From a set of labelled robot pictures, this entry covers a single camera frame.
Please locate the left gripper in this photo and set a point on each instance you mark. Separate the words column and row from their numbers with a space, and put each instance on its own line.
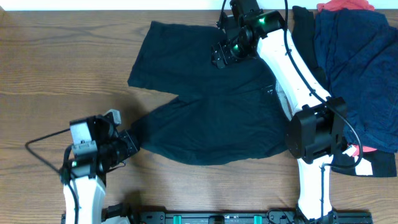
column 125, row 139

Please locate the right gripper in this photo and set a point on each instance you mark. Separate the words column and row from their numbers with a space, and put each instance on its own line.
column 221, row 52

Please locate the black shorts with white waistband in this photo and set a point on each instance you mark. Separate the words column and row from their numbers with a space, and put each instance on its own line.
column 217, row 115

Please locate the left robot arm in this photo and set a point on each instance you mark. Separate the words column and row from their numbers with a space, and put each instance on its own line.
column 83, row 174

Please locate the red garment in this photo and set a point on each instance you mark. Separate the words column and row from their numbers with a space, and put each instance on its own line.
column 337, row 5

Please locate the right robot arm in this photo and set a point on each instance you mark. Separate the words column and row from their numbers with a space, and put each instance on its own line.
column 316, row 120

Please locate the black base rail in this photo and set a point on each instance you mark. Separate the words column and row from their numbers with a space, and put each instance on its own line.
column 214, row 218

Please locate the navy blue garment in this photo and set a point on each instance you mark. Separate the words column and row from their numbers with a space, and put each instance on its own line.
column 357, row 49

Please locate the black garment under pile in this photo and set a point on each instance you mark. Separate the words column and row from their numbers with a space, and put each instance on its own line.
column 375, row 163

